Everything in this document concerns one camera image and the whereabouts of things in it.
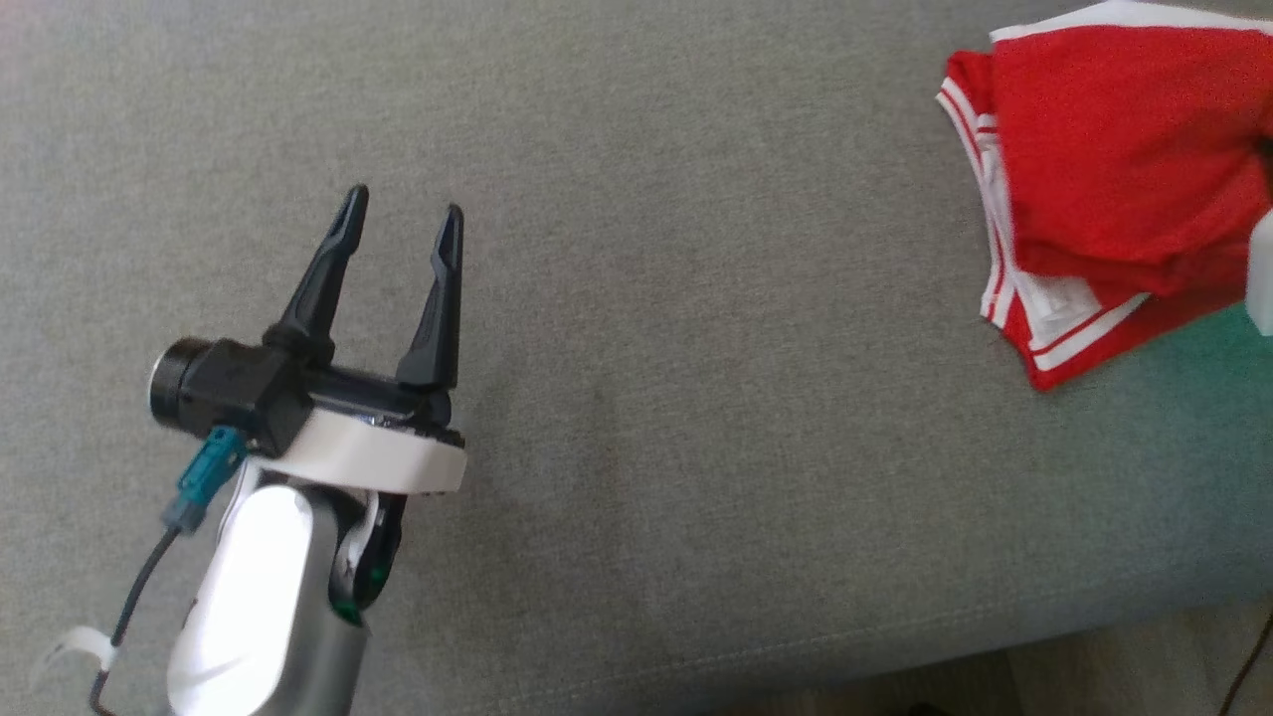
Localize left camera cable teal plug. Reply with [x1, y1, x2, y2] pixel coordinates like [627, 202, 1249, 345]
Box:
[88, 426, 250, 716]

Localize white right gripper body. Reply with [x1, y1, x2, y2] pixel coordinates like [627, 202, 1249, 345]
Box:
[1246, 209, 1273, 337]

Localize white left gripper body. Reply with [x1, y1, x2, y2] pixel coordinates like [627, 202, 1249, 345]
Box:
[244, 364, 468, 496]

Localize grey sofa seat cushion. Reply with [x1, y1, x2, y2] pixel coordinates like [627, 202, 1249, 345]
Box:
[0, 0, 1273, 702]

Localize white paper tag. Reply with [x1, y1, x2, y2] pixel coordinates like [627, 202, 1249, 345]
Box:
[30, 626, 118, 689]

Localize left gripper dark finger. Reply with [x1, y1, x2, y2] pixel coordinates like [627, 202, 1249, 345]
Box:
[396, 204, 466, 393]
[263, 184, 371, 369]

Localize red jersey with number 23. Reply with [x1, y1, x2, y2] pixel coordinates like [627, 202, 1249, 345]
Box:
[937, 50, 1273, 392]

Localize red shorts with white band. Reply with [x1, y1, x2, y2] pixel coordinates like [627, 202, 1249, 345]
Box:
[990, 0, 1273, 299]

